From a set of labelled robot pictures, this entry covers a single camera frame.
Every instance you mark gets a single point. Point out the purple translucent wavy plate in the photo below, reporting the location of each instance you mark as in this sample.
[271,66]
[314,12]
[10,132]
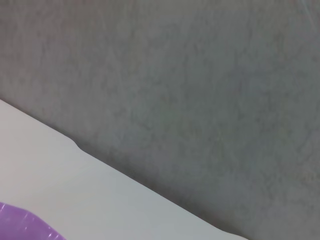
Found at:
[22,222]

